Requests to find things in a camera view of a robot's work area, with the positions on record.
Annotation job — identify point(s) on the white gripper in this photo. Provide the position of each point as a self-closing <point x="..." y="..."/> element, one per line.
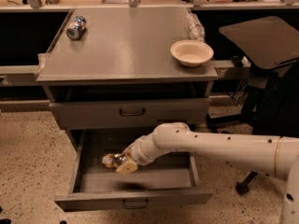
<point x="135" y="152"/>

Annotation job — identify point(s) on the crushed orange can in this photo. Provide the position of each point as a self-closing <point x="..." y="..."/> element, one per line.
<point x="114" y="160"/>

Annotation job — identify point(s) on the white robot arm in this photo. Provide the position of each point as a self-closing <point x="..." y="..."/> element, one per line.
<point x="267" y="154"/>

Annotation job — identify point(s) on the open grey drawer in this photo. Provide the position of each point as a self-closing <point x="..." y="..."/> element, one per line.
<point x="170" y="180"/>

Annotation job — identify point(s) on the closed upper grey drawer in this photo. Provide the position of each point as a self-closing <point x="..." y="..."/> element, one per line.
<point x="129" y="114"/>

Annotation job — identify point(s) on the grey drawer cabinet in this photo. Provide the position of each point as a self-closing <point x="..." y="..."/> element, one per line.
<point x="124" y="55"/>

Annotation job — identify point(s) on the blue silver can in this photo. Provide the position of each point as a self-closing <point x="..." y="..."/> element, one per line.
<point x="76" y="29"/>

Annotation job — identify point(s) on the white paper bowl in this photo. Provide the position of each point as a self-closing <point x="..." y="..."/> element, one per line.
<point x="191" y="53"/>

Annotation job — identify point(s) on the clear plastic water bottle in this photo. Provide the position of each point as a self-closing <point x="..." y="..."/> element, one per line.
<point x="195" y="28"/>

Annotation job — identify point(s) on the black office chair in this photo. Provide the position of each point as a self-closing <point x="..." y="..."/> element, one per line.
<point x="274" y="110"/>

